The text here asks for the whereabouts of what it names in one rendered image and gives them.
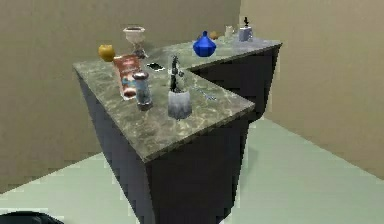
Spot thin blue pen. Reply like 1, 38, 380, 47
192, 87, 218, 101

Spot glass jar with metal lid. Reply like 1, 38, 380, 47
132, 71, 154, 112

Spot yellow apple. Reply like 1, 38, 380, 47
97, 44, 117, 63

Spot blue faceted vase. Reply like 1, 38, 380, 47
192, 30, 218, 58

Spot white goblet vase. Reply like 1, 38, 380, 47
122, 26, 149, 60

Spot black rounded object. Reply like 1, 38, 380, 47
0, 210, 65, 224

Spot dark counter with marble top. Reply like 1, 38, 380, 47
72, 36, 284, 224

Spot grey pot with dark plant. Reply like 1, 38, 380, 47
167, 55, 193, 121

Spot red and white box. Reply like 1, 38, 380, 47
112, 54, 145, 101

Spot black cell phone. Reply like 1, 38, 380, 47
146, 61, 166, 72

